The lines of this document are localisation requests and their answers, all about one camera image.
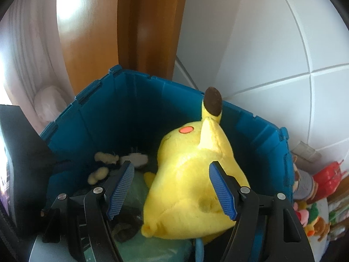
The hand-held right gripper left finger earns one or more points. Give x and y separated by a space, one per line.
120 191

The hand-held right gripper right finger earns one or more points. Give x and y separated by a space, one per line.
222 193

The yellow plush toy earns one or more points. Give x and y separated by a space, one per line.
185 174

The blue plastic storage bin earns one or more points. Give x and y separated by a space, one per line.
136 106

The small cream duck plush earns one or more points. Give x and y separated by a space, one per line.
98 175

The dark plush toy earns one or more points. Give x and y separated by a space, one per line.
128 223

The small white plush piece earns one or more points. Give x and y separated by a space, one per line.
135 158

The small cream plush toy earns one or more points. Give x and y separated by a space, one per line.
106 157

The teal plush in plastic bag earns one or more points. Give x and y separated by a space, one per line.
152 248

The red and pink plush toy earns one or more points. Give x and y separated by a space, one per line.
300 210

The bear plush with striped shirt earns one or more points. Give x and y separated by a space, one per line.
302 181

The green and orange plush toy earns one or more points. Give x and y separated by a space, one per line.
314 210

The white power strip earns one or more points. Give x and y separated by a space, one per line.
306 150

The brown plush toy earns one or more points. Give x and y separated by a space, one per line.
319 227

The red toy basket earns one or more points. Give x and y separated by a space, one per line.
331 174

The white curtain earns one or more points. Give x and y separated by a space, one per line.
27 46

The wooden door frame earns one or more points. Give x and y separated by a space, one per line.
109 27

